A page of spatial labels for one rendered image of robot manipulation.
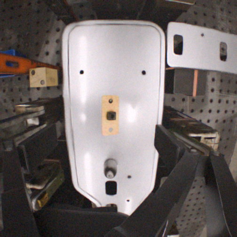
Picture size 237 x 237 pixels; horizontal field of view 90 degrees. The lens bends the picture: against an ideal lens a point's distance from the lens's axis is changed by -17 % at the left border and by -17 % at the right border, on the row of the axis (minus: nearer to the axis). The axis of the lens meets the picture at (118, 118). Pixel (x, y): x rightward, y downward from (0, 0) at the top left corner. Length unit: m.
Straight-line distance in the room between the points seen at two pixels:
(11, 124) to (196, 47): 0.38
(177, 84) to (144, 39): 0.13
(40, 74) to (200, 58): 0.33
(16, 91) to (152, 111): 0.63
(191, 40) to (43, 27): 0.59
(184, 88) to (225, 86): 0.46
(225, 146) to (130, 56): 0.73
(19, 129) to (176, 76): 0.33
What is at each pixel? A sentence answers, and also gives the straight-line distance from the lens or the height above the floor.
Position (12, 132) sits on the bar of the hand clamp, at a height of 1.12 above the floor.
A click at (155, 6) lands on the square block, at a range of 0.36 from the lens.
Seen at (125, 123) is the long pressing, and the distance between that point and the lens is 0.31.
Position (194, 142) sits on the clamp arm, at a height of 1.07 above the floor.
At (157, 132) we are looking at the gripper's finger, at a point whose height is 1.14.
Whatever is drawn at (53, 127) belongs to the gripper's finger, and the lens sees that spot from 0.19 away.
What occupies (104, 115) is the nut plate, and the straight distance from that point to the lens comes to 0.29.
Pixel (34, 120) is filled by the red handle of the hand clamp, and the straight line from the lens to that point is 0.28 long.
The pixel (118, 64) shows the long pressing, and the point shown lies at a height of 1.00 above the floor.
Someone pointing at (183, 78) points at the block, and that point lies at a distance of 0.36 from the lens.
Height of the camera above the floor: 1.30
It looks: 76 degrees down
